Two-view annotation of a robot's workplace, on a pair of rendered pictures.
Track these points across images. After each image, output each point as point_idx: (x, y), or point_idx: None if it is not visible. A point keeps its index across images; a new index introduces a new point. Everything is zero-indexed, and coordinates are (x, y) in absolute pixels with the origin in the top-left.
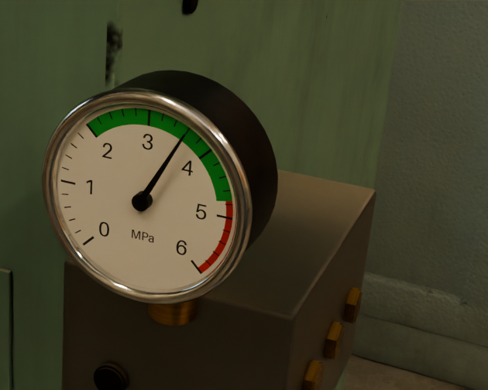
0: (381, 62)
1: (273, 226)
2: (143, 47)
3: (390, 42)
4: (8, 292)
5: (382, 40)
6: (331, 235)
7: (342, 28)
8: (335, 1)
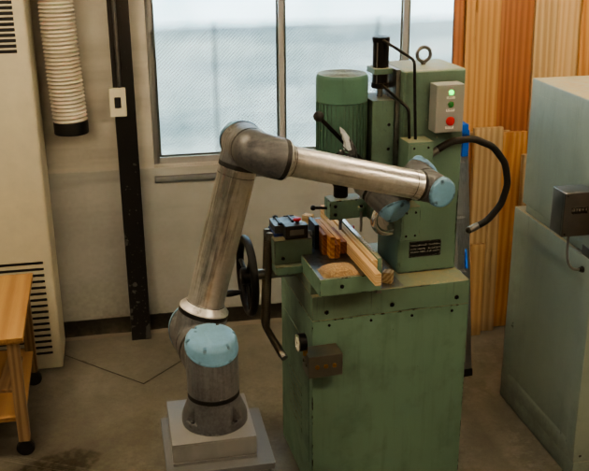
0: (450, 341)
1: (323, 351)
2: (318, 329)
3: (458, 337)
4: None
5: (447, 336)
6: (326, 354)
7: (406, 332)
8: (398, 327)
